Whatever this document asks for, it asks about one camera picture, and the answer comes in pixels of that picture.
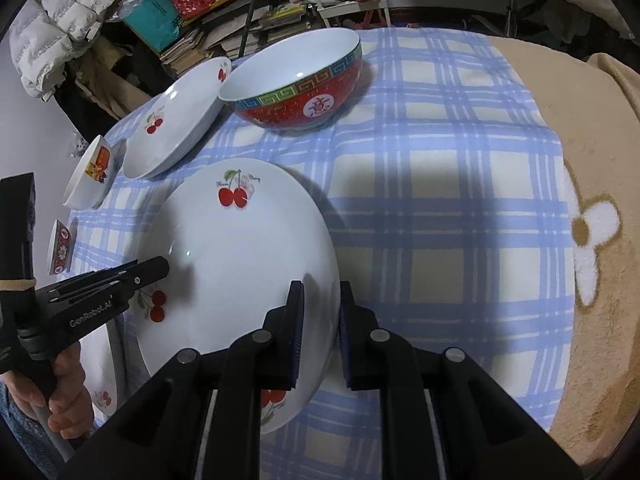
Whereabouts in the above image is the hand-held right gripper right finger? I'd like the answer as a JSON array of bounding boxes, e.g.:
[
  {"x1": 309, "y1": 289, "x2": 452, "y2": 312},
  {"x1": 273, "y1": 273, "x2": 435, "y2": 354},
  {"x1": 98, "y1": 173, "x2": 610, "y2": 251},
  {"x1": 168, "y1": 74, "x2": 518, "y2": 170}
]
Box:
[{"x1": 339, "y1": 281, "x2": 583, "y2": 480}]

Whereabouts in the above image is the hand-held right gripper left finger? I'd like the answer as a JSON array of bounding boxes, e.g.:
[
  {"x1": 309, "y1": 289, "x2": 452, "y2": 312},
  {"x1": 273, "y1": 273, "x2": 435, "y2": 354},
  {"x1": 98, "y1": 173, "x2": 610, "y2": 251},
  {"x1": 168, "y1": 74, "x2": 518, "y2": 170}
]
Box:
[{"x1": 60, "y1": 280, "x2": 306, "y2": 480}]

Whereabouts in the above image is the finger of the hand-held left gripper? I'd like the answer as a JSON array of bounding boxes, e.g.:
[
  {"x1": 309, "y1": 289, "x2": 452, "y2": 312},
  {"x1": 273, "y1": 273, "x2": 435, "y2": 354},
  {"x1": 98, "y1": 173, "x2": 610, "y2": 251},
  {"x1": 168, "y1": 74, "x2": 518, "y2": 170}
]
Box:
[{"x1": 37, "y1": 256, "x2": 171, "y2": 307}]

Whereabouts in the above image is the large white cherry plate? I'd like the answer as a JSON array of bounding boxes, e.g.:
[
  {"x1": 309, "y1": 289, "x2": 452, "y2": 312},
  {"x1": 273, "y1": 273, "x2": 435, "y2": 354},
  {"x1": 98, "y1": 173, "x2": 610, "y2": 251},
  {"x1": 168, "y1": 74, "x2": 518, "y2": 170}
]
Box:
[{"x1": 134, "y1": 158, "x2": 342, "y2": 435}]

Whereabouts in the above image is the person's left hand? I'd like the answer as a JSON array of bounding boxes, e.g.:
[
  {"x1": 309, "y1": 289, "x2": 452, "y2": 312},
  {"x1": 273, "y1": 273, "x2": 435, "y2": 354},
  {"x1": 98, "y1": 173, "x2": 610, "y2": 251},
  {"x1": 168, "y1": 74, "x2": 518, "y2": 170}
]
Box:
[{"x1": 47, "y1": 342, "x2": 96, "y2": 441}]

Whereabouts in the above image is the small pink floral bowl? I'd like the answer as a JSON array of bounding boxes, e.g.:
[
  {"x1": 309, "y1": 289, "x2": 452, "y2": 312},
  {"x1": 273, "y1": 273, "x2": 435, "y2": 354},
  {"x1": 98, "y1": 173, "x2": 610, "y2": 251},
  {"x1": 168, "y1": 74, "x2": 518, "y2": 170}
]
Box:
[{"x1": 46, "y1": 218, "x2": 76, "y2": 277}]

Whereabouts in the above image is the small cartoon print bowl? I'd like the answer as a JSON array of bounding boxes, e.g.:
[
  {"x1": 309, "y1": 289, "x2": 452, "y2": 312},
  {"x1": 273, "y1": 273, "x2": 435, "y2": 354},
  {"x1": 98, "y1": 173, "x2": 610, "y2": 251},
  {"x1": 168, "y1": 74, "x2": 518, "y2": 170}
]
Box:
[{"x1": 62, "y1": 135, "x2": 118, "y2": 210}]

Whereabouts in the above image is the blue plaid cloth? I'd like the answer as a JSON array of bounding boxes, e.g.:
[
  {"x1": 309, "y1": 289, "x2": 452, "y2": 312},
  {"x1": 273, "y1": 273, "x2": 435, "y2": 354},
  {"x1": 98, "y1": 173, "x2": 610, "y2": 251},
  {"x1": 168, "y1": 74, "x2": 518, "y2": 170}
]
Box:
[{"x1": 65, "y1": 25, "x2": 576, "y2": 480}]

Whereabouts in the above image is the blue denim clothing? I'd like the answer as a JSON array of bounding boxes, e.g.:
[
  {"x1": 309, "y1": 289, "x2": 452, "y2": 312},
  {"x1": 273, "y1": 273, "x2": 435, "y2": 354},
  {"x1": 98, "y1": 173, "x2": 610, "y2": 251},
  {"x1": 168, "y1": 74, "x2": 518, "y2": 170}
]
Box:
[{"x1": 0, "y1": 380, "x2": 58, "y2": 480}]

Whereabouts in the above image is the white puffer jacket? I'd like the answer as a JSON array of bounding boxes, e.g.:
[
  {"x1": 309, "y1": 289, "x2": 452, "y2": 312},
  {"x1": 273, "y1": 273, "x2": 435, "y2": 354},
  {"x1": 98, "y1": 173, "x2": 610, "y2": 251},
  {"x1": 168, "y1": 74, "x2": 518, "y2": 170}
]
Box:
[{"x1": 9, "y1": 0, "x2": 108, "y2": 100}]

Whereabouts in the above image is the stack of books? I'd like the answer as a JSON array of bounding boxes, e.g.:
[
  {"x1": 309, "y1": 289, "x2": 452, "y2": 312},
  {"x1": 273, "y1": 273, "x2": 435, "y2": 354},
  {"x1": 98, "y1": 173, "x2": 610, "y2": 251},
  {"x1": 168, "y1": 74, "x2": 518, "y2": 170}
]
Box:
[{"x1": 160, "y1": 2, "x2": 321, "y2": 78}]

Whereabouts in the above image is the teal box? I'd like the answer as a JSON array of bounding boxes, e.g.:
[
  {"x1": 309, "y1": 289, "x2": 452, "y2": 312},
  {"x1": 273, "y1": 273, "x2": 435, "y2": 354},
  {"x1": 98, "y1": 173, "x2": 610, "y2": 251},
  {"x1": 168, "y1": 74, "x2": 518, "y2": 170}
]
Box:
[{"x1": 122, "y1": 0, "x2": 183, "y2": 53}]

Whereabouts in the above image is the green pole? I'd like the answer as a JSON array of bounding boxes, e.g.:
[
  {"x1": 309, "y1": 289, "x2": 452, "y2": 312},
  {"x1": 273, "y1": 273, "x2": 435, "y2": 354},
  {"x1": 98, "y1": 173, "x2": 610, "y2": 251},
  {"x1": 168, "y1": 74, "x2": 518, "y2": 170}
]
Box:
[{"x1": 239, "y1": 0, "x2": 273, "y2": 58}]

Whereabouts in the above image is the beige flower blanket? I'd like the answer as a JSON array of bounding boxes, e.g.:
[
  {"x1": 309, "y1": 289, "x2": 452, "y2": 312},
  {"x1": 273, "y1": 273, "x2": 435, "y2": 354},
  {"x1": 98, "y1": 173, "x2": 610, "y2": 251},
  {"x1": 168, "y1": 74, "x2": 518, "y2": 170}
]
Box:
[{"x1": 487, "y1": 35, "x2": 640, "y2": 466}]

